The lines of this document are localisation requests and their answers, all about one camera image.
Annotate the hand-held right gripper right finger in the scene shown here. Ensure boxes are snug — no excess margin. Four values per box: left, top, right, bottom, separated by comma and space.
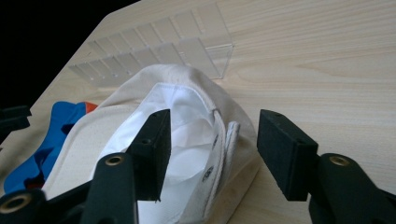
256, 108, 396, 224

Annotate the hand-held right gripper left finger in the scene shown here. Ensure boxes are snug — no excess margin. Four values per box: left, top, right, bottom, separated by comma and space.
79, 108, 172, 224

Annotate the blue cap with orange trim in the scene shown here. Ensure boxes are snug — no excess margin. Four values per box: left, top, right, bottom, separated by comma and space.
3, 101, 99, 194

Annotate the beige cap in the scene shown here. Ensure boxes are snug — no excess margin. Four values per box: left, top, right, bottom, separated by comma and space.
41, 63, 262, 224

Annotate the clear acrylic rack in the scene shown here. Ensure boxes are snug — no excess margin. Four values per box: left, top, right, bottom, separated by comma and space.
68, 3, 235, 88

